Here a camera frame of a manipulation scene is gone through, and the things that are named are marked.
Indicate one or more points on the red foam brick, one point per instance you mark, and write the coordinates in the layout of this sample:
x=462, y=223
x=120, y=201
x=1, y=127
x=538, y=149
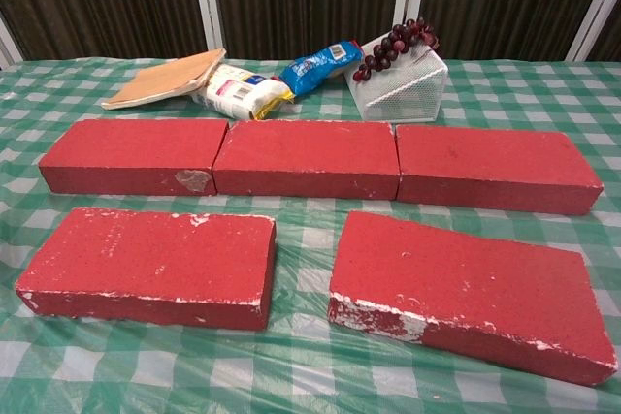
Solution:
x=461, y=288

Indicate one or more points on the blue snack packet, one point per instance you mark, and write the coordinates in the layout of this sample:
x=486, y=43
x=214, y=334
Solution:
x=315, y=67

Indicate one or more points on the white and yellow snack packet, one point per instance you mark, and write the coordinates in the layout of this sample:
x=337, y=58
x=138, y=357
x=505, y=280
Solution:
x=233, y=91

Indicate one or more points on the dark red grape bunch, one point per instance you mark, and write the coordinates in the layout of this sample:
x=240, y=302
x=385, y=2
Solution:
x=388, y=48

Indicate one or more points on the tan spiral notebook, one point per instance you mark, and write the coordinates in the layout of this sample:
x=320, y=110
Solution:
x=165, y=77

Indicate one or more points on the green white checkered tablecloth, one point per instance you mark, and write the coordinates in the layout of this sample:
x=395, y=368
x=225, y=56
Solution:
x=291, y=375

